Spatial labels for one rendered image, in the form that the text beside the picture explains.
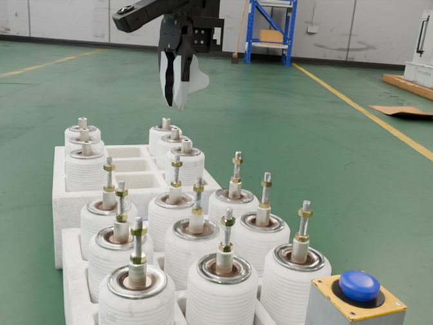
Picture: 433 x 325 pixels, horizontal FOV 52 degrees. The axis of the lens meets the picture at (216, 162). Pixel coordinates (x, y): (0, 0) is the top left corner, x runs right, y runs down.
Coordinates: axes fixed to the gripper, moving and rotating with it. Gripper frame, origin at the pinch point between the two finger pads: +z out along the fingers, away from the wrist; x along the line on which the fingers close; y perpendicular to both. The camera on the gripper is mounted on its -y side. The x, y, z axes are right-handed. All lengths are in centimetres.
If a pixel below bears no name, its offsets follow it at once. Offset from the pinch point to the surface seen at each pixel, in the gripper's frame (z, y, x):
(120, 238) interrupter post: 17.8, -13.0, -10.8
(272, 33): 2, 377, 437
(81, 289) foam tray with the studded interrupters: 25.5, -18.5, -9.7
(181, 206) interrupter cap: 18.1, 0.9, -3.6
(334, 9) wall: -37, 480, 427
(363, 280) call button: 10.5, 1.1, -42.2
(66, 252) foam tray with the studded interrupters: 25.5, -17.7, 1.7
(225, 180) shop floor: 43, 55, 61
